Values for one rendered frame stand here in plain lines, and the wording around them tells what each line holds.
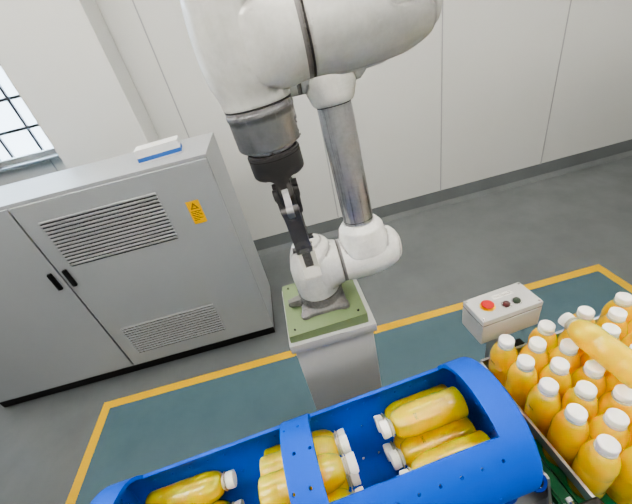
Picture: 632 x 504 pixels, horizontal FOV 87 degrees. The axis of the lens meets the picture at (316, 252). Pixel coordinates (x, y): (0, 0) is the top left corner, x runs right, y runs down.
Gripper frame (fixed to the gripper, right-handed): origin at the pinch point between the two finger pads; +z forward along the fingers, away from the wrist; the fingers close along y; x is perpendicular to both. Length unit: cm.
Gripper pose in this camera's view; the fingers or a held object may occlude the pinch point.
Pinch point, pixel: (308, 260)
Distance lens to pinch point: 57.9
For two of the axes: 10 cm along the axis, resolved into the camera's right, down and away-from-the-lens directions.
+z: 2.4, 8.0, 5.5
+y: -1.4, -5.4, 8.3
